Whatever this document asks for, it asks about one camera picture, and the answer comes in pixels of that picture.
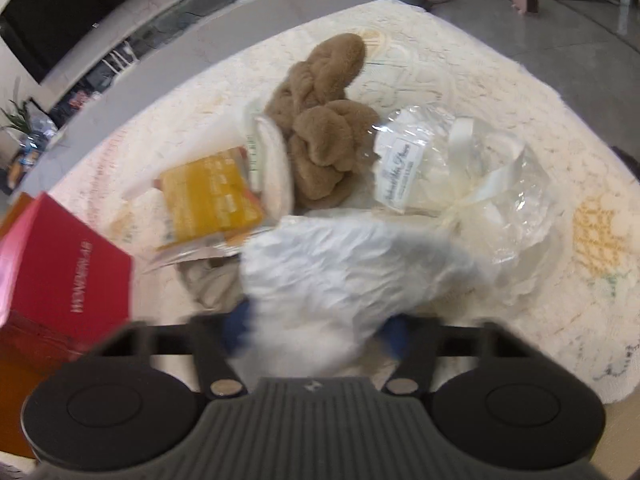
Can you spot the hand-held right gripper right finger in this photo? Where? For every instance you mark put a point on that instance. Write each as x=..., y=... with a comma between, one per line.
x=395, y=337

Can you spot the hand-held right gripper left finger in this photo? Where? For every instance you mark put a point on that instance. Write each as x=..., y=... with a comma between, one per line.
x=237, y=327

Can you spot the white plastic bag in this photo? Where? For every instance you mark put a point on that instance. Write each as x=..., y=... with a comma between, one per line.
x=340, y=270

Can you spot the tan braided plush yarn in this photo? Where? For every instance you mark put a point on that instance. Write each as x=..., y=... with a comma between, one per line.
x=325, y=160

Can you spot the orange storage box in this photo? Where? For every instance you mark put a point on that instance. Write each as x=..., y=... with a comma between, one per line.
x=15, y=410

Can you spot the grey beige cloth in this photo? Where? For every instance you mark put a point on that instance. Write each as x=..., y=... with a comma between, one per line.
x=215, y=285

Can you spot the yellow packet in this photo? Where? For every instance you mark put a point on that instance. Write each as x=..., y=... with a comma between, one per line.
x=210, y=195

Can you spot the clear ribboned gift bag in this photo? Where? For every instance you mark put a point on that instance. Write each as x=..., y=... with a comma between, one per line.
x=450, y=175

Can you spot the red cube container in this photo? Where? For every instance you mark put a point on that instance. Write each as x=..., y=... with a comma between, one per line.
x=65, y=260

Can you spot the white router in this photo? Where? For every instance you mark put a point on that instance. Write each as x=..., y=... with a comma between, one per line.
x=120, y=57

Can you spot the green potted plant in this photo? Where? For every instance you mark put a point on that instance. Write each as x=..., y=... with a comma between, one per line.
x=15, y=120

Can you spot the marble television console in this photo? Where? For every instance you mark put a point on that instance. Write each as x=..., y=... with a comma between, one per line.
x=240, y=20

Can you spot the black flat television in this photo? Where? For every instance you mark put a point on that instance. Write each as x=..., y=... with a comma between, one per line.
x=65, y=5

